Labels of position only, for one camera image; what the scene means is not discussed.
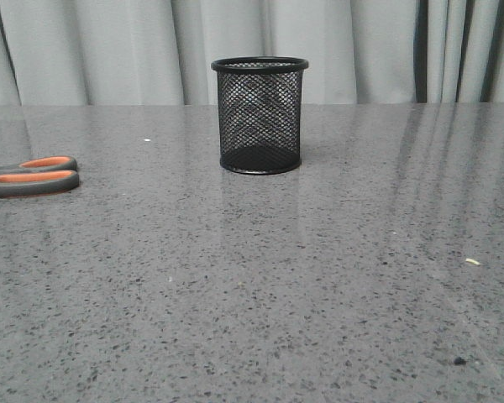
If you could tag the grey curtain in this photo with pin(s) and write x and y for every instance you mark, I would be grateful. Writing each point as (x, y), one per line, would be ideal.
(160, 52)

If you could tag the yellowish scrap on table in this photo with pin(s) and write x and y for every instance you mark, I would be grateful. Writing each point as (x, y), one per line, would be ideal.
(473, 262)

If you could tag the black mesh pen holder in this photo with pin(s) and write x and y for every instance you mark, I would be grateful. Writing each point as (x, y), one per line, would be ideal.
(259, 113)

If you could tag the grey orange handled scissors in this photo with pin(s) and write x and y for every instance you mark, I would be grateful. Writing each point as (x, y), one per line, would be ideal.
(48, 175)

